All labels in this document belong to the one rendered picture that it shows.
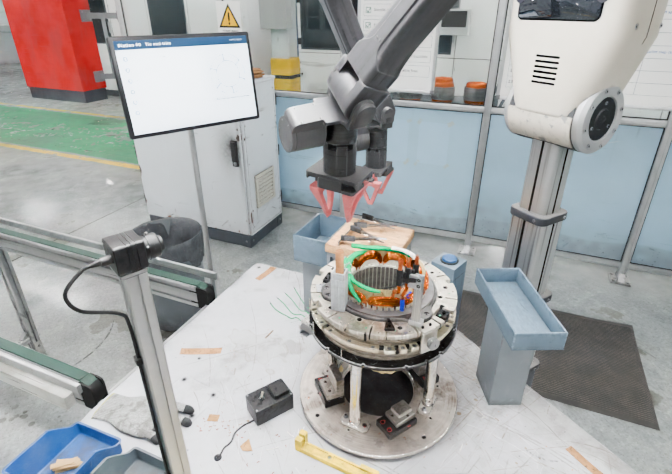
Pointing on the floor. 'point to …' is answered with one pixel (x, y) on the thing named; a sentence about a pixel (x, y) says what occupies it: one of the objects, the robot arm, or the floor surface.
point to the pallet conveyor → (192, 293)
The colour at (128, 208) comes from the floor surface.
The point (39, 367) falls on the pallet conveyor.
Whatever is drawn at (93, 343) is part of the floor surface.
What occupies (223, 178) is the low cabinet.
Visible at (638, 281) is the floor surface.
